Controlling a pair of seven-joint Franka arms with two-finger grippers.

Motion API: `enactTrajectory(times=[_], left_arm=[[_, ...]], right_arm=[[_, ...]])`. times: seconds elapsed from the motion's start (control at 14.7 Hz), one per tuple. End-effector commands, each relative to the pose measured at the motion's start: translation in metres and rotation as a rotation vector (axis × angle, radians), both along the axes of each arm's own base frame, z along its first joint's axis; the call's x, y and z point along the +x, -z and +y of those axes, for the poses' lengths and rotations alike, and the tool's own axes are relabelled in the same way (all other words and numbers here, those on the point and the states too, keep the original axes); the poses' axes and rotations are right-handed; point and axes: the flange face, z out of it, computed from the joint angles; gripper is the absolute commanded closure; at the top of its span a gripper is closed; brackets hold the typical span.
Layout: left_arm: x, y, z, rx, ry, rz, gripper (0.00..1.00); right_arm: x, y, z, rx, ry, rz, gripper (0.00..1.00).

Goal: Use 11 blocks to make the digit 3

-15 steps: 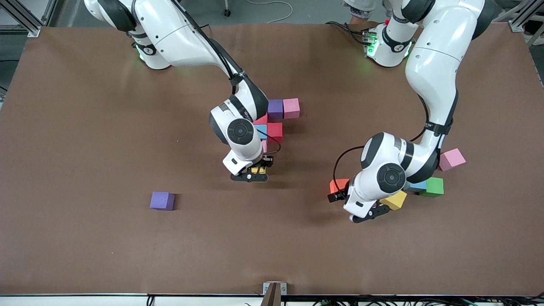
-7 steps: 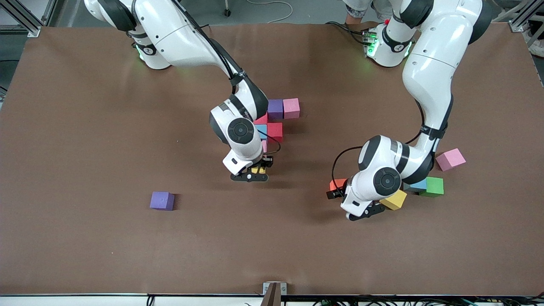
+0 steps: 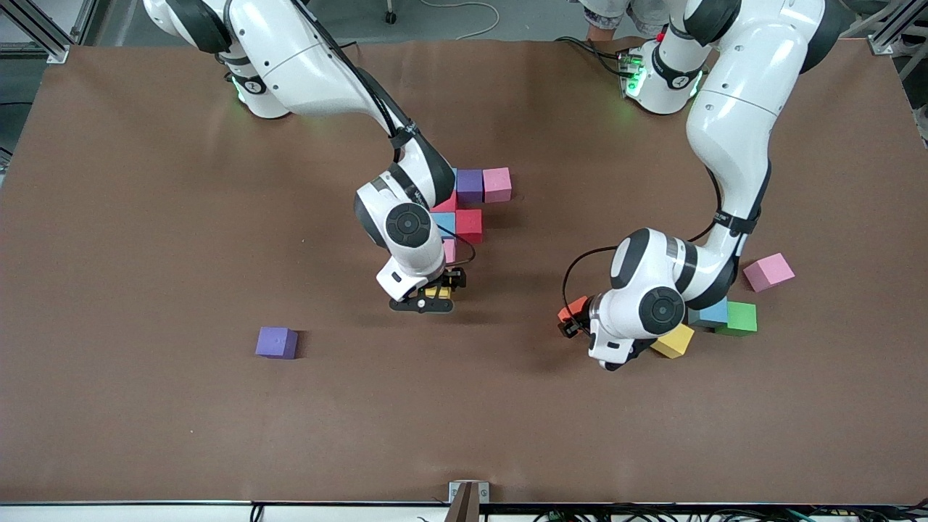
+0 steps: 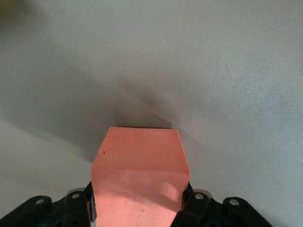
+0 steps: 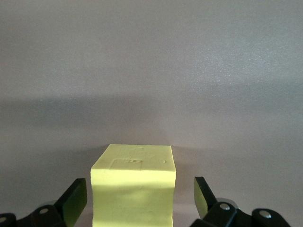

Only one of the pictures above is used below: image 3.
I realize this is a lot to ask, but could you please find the purple foam cube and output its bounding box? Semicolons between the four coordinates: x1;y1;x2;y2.
457;169;485;204
255;326;299;360

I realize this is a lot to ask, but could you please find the brown table mat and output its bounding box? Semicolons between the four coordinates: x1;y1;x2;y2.
0;38;928;505

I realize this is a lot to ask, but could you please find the green foam cube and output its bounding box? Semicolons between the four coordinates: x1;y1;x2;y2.
715;302;758;337

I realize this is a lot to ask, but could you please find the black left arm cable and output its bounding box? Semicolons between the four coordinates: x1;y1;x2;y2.
562;163;771;336

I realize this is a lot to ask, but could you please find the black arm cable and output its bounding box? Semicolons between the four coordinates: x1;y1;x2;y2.
290;0;477;268
562;163;771;336

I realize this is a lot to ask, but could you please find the metal table edge bracket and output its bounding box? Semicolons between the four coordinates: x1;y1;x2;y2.
448;481;490;522

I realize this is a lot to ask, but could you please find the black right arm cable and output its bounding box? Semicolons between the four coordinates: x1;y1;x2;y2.
290;0;477;268

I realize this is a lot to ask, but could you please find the white floor cable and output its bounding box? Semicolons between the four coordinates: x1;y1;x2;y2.
420;0;501;41

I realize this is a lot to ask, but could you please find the white table edge rail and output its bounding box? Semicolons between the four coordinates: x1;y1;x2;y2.
0;502;928;522

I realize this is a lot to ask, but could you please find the aluminium frame profile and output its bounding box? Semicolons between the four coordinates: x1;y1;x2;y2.
0;0;99;65
869;0;928;56

